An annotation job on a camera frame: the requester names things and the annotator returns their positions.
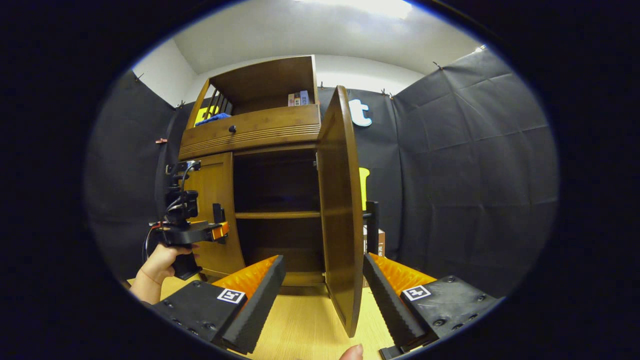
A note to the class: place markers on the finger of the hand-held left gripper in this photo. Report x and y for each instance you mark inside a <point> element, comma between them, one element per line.
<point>220,231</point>

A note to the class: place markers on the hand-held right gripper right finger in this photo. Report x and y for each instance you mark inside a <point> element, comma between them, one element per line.
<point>387,305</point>

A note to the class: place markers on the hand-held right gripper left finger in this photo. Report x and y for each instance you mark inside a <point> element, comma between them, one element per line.
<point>257,307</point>

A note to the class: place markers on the wooden cabinet door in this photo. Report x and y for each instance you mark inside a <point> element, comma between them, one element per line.
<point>220,175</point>
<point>340,200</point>

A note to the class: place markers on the wooden double-door shoe cabinet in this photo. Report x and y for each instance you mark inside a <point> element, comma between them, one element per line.
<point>270,80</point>

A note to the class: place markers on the wooden cabinet drawer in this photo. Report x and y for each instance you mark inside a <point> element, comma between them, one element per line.
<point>260,127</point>

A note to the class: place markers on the blue cloth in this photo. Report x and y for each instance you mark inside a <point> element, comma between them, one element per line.
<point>212,119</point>

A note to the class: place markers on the row of books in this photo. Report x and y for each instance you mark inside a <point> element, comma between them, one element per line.
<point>299,98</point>

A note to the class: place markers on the black backdrop cloth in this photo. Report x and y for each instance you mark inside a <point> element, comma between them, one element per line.
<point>475,150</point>

